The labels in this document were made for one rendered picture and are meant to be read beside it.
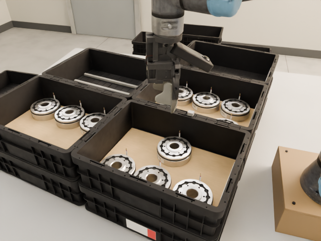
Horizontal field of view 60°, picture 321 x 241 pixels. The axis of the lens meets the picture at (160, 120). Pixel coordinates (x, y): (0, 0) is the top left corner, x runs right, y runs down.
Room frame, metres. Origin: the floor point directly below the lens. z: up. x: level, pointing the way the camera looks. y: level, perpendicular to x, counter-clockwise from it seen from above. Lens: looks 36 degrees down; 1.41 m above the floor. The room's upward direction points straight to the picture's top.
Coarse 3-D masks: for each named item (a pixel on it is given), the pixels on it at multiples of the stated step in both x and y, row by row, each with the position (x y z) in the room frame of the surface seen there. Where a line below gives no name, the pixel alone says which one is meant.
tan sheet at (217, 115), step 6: (156, 102) 0.91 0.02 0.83; (180, 108) 0.87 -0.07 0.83; (186, 108) 0.87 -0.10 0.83; (192, 108) 0.87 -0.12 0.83; (204, 114) 0.83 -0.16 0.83; (210, 114) 0.83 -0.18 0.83; (216, 114) 0.83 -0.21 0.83; (252, 114) 0.83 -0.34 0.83; (246, 120) 0.79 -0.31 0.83; (246, 126) 0.76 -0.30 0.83
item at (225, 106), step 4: (224, 100) 0.88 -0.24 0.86; (228, 100) 0.88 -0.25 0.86; (232, 100) 0.88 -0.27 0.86; (236, 100) 0.88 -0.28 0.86; (240, 100) 0.88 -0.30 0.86; (224, 104) 0.85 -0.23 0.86; (228, 104) 0.85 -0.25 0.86; (244, 104) 0.85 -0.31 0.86; (224, 108) 0.82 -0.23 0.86; (228, 108) 0.82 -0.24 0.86; (244, 108) 0.82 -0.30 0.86; (248, 108) 0.82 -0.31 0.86; (228, 112) 0.80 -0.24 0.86; (232, 112) 0.80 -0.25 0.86; (236, 112) 0.80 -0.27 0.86; (240, 112) 0.80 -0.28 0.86; (244, 112) 0.80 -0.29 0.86
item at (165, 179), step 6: (144, 168) 0.53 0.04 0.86; (150, 168) 0.53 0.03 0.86; (156, 168) 0.53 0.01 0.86; (162, 168) 0.53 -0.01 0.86; (138, 174) 0.51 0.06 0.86; (162, 174) 0.51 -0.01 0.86; (168, 174) 0.51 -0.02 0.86; (162, 180) 0.49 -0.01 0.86; (168, 180) 0.49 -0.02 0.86; (168, 186) 0.47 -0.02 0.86
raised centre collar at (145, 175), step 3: (150, 171) 0.52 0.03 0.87; (153, 171) 0.52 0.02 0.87; (144, 174) 0.51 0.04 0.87; (147, 174) 0.51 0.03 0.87; (150, 174) 0.51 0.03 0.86; (153, 174) 0.51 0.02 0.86; (156, 174) 0.51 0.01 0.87; (159, 174) 0.51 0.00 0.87; (144, 177) 0.49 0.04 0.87; (159, 177) 0.49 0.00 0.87; (156, 180) 0.48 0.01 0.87; (159, 180) 0.48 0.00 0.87; (156, 183) 0.47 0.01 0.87
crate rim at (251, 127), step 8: (200, 72) 0.97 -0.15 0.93; (240, 80) 0.91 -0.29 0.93; (248, 80) 0.90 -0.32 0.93; (144, 88) 0.85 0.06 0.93; (264, 88) 0.85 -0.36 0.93; (136, 96) 0.79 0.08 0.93; (264, 96) 0.79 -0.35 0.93; (152, 104) 0.74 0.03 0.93; (160, 104) 0.74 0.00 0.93; (184, 112) 0.70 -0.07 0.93; (256, 112) 0.70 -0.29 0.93; (216, 120) 0.66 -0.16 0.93; (256, 120) 0.66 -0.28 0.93; (240, 128) 0.62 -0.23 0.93; (248, 128) 0.62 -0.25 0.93
